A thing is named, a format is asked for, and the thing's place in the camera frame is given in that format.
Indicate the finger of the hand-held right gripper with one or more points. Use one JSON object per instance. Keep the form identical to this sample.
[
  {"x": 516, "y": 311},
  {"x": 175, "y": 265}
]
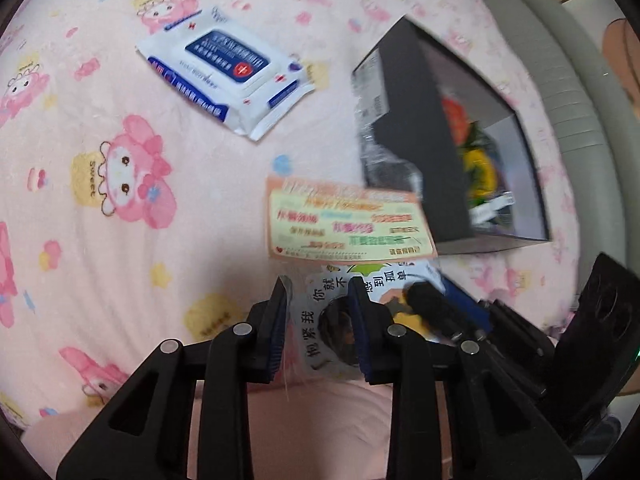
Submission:
[
  {"x": 515, "y": 345},
  {"x": 434, "y": 307}
]

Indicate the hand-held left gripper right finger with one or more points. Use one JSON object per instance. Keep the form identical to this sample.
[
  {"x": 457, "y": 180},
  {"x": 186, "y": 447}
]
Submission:
[{"x": 359, "y": 327}]

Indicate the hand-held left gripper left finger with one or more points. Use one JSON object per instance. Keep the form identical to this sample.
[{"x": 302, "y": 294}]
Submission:
[{"x": 276, "y": 327}]

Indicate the white printed snack packet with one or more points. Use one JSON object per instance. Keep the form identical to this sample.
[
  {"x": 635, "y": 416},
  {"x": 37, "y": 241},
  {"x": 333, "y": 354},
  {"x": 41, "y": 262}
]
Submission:
[{"x": 320, "y": 305}]

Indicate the yellow and pink card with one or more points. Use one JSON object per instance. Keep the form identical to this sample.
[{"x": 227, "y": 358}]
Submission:
[{"x": 345, "y": 225}]

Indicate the black cardboard box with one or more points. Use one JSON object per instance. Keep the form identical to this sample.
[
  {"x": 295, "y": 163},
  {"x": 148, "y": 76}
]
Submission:
[{"x": 415, "y": 110}]

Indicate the white small item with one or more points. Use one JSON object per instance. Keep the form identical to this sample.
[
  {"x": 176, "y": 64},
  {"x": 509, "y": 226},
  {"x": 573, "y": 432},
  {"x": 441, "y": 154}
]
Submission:
[{"x": 492, "y": 208}]

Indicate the yellow and green packet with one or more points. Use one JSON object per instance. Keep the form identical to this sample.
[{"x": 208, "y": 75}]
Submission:
[{"x": 479, "y": 167}]

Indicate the orange item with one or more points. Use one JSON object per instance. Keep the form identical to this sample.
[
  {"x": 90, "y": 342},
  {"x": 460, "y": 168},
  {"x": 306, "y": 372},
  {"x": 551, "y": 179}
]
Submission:
[{"x": 453, "y": 116}]

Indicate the pink printed blanket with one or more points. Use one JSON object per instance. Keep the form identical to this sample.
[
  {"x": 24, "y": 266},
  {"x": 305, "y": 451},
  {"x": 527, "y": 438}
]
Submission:
[{"x": 125, "y": 185}]

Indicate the blue and white wipes pack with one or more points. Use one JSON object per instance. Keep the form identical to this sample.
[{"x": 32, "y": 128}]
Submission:
[{"x": 225, "y": 72}]

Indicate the grey padded bed frame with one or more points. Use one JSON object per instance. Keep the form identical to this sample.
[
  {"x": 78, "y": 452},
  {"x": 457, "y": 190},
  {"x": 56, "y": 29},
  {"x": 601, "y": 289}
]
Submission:
[{"x": 565, "y": 95}]

